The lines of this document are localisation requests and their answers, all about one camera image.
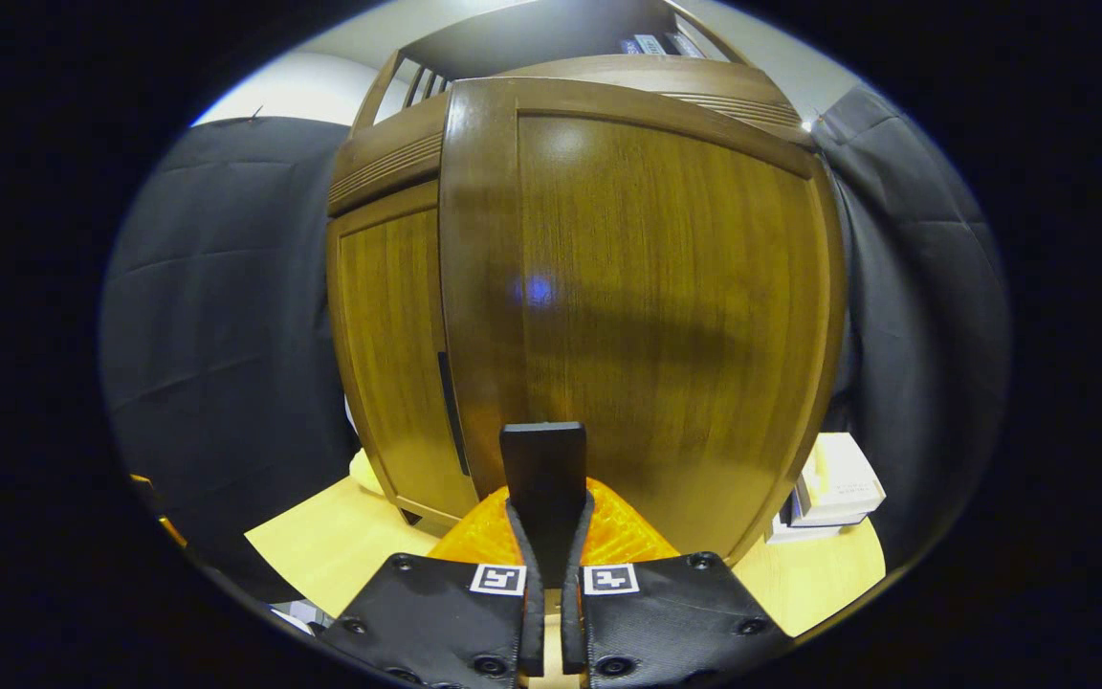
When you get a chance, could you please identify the black door handle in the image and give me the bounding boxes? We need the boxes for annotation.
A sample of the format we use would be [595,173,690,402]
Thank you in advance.
[436,351,472,478]
[499,421,588,567]

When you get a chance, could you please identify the wooden double-door shoe cabinet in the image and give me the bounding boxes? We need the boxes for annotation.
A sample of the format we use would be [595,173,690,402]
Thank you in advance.
[326,0,815,529]

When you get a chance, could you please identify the white cardboard box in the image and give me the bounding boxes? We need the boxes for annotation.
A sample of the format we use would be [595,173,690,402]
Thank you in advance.
[765,432,888,545]

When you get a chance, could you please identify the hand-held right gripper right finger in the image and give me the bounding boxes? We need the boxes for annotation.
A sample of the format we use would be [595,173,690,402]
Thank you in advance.
[561,477,793,689]

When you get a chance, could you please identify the black backdrop cloth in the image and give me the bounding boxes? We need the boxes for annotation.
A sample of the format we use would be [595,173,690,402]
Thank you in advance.
[99,84,1011,606]

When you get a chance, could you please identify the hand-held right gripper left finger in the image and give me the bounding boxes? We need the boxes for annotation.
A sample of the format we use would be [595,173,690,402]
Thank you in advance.
[320,486,546,689]

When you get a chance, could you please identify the wooden cabinet drawer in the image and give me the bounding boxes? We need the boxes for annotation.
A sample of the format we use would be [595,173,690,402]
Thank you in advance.
[328,54,806,217]

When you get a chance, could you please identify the wooden cabinet door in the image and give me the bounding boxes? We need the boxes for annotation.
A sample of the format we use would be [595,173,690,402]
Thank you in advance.
[326,181,481,523]
[437,76,848,567]

